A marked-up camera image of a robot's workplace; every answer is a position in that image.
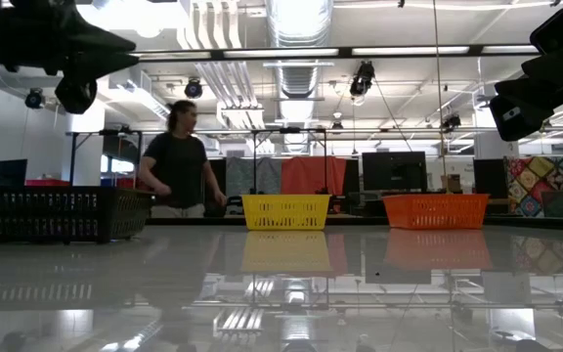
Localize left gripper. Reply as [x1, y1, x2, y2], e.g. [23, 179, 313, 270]
[0, 0, 141, 82]

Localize colourful patchwork quilt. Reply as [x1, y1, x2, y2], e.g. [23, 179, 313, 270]
[503, 154, 563, 219]

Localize black computer monitor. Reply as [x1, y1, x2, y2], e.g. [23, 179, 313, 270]
[362, 151, 429, 193]
[0, 157, 29, 187]
[472, 157, 508, 199]

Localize person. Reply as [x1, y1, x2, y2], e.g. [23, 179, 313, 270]
[137, 100, 228, 219]

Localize cardboard box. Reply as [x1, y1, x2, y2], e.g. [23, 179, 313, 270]
[440, 172, 463, 194]

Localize black plastic basket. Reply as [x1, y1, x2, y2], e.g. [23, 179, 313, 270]
[0, 184, 154, 244]

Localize orange plastic basket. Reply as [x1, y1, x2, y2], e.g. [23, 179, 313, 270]
[381, 192, 492, 230]

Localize grey hanging cloth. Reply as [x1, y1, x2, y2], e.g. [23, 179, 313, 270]
[225, 155, 282, 197]

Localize yellow plastic basket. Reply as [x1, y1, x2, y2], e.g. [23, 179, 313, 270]
[240, 193, 332, 232]

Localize orange hanging cloth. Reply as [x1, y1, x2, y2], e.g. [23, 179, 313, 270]
[280, 155, 348, 196]

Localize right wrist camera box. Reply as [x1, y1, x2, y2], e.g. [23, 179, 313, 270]
[488, 92, 556, 143]

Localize black ceiling cable reel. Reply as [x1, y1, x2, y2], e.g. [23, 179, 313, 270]
[348, 60, 376, 98]
[23, 87, 47, 110]
[183, 76, 204, 101]

